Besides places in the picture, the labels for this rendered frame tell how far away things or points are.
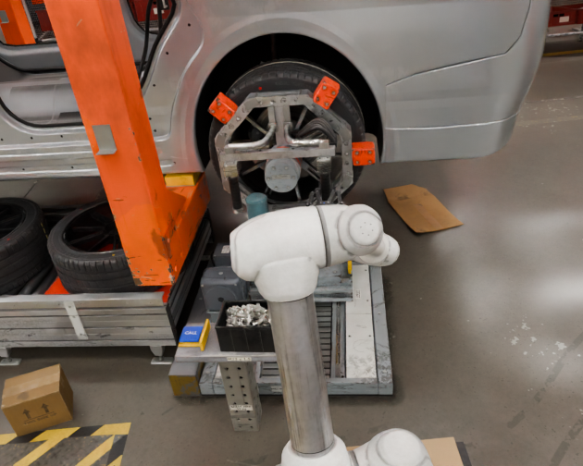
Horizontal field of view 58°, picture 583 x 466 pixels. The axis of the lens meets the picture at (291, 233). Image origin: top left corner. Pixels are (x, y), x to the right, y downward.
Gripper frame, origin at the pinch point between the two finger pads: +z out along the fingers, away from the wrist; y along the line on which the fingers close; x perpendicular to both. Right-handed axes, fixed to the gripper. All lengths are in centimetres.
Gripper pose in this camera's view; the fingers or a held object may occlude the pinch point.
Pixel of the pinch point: (326, 188)
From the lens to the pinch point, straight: 196.1
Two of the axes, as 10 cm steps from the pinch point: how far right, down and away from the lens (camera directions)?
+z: 0.8, -5.4, 8.4
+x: -1.0, -8.4, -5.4
